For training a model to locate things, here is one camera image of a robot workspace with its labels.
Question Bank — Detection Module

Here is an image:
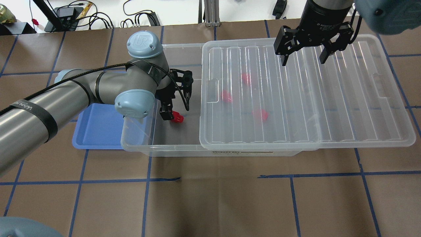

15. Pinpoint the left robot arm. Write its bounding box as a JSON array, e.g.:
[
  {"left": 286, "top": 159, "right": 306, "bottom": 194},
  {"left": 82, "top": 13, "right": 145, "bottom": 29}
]
[{"left": 0, "top": 31, "right": 193, "bottom": 176}]

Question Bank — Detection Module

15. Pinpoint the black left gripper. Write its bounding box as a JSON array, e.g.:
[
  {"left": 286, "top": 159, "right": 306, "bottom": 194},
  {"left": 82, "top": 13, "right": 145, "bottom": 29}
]
[{"left": 156, "top": 69, "right": 194, "bottom": 120}]

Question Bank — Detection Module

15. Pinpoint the clear plastic storage box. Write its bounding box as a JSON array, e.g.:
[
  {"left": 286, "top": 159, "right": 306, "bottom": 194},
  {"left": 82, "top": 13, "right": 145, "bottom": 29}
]
[{"left": 120, "top": 43, "right": 299, "bottom": 157}]

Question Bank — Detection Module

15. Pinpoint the red block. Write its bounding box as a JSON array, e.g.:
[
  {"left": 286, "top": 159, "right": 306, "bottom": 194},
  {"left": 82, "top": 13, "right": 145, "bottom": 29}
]
[
  {"left": 220, "top": 90, "right": 233, "bottom": 104},
  {"left": 252, "top": 109, "right": 269, "bottom": 122},
  {"left": 170, "top": 111, "right": 184, "bottom": 123},
  {"left": 241, "top": 73, "right": 252, "bottom": 87}
]

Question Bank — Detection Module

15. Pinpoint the red block under lid front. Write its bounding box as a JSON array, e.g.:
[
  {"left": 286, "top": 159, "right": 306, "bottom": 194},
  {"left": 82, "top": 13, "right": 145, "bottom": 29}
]
[{"left": 252, "top": 109, "right": 269, "bottom": 122}]

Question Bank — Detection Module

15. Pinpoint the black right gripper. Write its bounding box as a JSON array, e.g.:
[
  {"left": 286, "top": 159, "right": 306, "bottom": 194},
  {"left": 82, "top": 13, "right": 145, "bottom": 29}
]
[{"left": 274, "top": 0, "right": 354, "bottom": 66}]

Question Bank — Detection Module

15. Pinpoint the black power adapter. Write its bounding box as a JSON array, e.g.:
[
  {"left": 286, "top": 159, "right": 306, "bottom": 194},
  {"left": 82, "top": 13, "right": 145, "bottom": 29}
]
[{"left": 57, "top": 7, "right": 78, "bottom": 22}]

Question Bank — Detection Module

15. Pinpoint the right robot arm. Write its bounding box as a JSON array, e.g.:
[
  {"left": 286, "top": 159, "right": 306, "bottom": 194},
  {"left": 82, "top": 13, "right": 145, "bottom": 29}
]
[{"left": 274, "top": 0, "right": 421, "bottom": 66}]

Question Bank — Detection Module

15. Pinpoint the black cables bundle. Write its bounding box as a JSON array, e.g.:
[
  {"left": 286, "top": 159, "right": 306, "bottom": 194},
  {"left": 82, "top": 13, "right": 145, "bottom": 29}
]
[{"left": 69, "top": 0, "right": 155, "bottom": 29}]

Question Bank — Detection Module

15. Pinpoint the blue plastic tray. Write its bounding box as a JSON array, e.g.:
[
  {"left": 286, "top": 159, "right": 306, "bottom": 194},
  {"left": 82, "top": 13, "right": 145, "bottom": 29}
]
[{"left": 72, "top": 103, "right": 124, "bottom": 150}]

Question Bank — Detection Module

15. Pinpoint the aluminium frame post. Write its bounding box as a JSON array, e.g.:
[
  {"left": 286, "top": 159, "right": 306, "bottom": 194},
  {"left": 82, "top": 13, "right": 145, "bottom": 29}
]
[{"left": 198, "top": 0, "right": 221, "bottom": 27}]

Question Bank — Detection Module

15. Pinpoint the black power brick on table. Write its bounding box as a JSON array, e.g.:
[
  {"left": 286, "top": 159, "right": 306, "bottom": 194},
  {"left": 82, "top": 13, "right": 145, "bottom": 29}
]
[{"left": 146, "top": 12, "right": 161, "bottom": 26}]

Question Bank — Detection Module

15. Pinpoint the clear plastic box lid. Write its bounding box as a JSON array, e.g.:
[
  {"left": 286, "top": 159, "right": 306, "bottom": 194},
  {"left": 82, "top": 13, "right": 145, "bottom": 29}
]
[{"left": 199, "top": 34, "right": 416, "bottom": 152}]

